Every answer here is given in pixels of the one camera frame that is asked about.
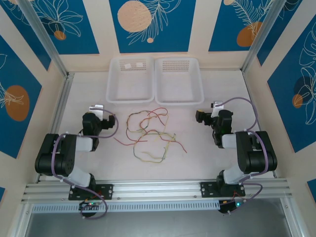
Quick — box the white plastic basket with stickers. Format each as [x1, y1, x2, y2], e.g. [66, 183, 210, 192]
[105, 56, 155, 105]

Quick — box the white plastic basket plain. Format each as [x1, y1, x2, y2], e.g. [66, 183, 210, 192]
[153, 57, 205, 106]

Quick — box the grey metal panel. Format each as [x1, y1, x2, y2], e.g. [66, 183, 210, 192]
[24, 211, 297, 237]

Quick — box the left wrist camera box silver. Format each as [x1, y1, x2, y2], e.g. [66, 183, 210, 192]
[89, 104, 105, 121]

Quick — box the wrist camera box silver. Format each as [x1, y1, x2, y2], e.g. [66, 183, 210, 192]
[211, 100, 224, 117]
[89, 104, 105, 121]

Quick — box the right wrist camera box silver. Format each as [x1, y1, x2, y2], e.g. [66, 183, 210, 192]
[211, 100, 224, 117]

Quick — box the aluminium side rail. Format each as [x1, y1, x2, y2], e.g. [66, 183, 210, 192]
[36, 72, 75, 184]
[242, 71, 277, 179]

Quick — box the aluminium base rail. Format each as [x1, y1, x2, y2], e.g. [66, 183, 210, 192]
[21, 178, 293, 205]

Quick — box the white slotted cable duct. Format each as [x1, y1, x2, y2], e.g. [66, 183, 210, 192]
[32, 200, 222, 214]

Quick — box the aluminium frame post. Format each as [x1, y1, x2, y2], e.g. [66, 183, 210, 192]
[240, 0, 284, 73]
[18, 0, 69, 78]

